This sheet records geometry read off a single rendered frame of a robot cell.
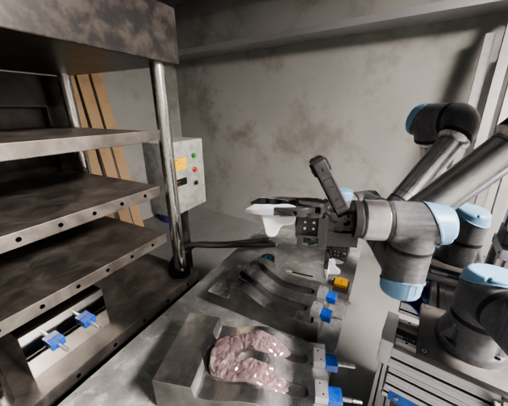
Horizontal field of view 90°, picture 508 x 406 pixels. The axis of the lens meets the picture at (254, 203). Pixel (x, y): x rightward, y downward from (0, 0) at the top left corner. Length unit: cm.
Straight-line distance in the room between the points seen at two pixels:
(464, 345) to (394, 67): 253
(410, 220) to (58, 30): 96
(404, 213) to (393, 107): 252
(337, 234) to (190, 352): 64
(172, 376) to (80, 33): 102
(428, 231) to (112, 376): 101
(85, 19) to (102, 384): 111
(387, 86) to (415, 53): 32
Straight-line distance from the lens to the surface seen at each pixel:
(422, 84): 297
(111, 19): 108
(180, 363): 93
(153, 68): 122
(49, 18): 97
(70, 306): 120
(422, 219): 51
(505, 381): 92
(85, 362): 123
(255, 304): 112
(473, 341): 89
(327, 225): 50
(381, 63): 304
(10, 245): 104
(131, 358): 114
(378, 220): 49
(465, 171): 67
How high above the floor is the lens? 163
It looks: 20 degrees down
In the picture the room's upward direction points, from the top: straight up
